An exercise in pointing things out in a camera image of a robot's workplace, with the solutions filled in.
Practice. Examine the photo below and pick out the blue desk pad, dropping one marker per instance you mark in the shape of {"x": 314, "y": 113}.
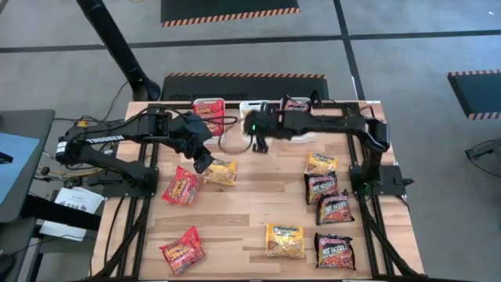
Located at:
{"x": 15, "y": 172}

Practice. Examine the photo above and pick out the black aluminium table frame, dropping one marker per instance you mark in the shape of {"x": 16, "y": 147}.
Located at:
{"x": 153, "y": 211}

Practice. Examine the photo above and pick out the grey desk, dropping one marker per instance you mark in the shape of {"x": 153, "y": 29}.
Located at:
{"x": 39, "y": 125}

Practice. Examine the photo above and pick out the black desk crossbar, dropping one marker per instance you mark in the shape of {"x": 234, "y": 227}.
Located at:
{"x": 58, "y": 213}

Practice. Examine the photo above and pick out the black fire noodle pack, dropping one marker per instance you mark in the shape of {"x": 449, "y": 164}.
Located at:
{"x": 296, "y": 105}
{"x": 334, "y": 252}
{"x": 334, "y": 209}
{"x": 321, "y": 188}

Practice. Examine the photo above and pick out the small black desk device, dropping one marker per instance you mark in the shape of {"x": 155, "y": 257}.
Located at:
{"x": 4, "y": 157}

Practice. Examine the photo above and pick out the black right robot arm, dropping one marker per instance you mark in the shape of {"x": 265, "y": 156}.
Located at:
{"x": 325, "y": 119}

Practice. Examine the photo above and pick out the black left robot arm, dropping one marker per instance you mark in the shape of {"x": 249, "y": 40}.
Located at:
{"x": 109, "y": 139}

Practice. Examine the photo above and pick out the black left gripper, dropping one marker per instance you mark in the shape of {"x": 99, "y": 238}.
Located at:
{"x": 189, "y": 133}

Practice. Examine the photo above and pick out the white printed paper sheet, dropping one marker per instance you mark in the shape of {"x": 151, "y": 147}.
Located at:
{"x": 80, "y": 199}

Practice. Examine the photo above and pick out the white plastic bin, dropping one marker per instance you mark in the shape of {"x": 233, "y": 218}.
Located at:
{"x": 246, "y": 106}
{"x": 307, "y": 138}
{"x": 219, "y": 139}

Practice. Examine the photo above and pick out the black hazard-striped floor mat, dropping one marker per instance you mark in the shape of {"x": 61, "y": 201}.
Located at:
{"x": 479, "y": 94}
{"x": 242, "y": 88}
{"x": 231, "y": 8}

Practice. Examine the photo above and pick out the black stand pole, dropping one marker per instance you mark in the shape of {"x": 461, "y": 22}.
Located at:
{"x": 105, "y": 27}

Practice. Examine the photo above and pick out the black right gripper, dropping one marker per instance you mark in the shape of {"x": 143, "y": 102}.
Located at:
{"x": 266, "y": 121}

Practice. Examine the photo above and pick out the black chair base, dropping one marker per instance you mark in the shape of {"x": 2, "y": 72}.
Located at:
{"x": 485, "y": 150}

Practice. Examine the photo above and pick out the yellow ramen noodle pack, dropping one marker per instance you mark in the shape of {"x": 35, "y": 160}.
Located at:
{"x": 284, "y": 241}
{"x": 321, "y": 162}
{"x": 225, "y": 172}

